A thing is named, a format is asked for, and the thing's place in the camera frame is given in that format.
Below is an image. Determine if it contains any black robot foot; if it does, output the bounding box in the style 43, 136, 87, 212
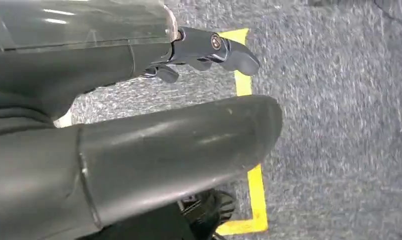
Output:
177, 189, 238, 240

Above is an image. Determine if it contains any yellow floor tape marking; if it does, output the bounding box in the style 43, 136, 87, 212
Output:
215, 27, 270, 237

